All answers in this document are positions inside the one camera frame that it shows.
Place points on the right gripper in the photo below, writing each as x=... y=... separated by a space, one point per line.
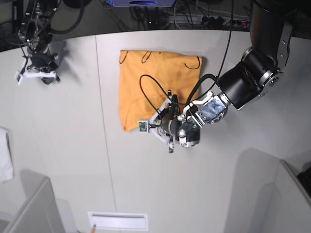
x=44 y=61

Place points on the right grey partition panel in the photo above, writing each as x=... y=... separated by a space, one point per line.
x=288 y=207

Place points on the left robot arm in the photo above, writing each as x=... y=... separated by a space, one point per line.
x=259 y=69

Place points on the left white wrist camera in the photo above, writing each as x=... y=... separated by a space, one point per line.
x=153 y=126

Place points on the pencil at bottom edge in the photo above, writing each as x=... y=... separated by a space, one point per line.
x=93 y=229

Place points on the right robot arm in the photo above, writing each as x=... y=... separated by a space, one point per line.
x=35 y=33

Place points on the grey partition panel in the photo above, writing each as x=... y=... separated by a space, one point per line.
x=288 y=207
x=38 y=213

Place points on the yellow orange T-shirt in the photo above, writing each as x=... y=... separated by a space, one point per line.
x=145 y=77

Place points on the left grey partition panel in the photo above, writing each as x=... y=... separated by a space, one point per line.
x=38 y=213

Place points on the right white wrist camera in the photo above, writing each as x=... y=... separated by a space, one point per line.
x=24 y=74

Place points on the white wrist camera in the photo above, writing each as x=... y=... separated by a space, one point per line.
x=153 y=126
x=24 y=74

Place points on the white table slot plate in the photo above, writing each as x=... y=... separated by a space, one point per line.
x=119 y=221

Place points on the white cloth at left edge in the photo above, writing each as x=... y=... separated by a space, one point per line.
x=6 y=166

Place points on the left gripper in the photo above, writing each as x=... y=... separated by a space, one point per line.
x=170 y=124

